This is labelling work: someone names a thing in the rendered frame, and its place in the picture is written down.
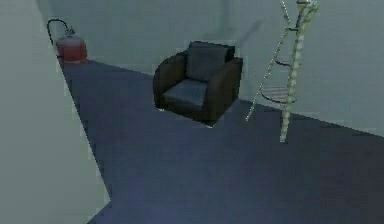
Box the dark brown armchair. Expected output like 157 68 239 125
152 40 244 128

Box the pale tiered stand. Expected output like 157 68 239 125
245 0 322 144

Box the red fire extinguisher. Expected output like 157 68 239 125
46 18 89 65

